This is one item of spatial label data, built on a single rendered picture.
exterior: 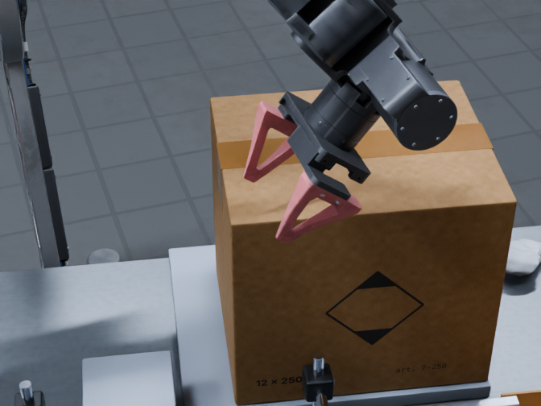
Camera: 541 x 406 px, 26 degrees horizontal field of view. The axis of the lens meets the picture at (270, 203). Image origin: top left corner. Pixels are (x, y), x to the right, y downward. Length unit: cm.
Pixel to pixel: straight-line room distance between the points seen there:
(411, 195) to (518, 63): 247
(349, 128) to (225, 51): 260
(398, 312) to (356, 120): 31
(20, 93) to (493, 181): 107
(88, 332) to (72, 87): 209
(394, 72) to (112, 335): 63
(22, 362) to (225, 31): 241
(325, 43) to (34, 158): 118
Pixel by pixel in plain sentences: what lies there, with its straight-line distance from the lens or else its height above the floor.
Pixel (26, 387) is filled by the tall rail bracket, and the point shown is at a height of 99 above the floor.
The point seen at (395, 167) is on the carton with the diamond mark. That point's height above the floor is 112.
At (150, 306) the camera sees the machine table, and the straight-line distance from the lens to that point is 153.
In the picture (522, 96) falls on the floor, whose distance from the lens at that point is 352.
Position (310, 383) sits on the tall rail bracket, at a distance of 123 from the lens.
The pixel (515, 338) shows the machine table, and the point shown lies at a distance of 151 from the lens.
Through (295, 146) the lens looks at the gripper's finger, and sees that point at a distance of 107.
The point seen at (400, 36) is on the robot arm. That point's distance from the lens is 108.
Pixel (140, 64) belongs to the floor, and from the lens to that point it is 361.
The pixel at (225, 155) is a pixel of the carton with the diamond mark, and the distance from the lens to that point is 128.
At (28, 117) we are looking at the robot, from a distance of 212.
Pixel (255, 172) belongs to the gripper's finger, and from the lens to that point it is 116.
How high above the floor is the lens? 187
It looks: 38 degrees down
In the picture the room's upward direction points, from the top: straight up
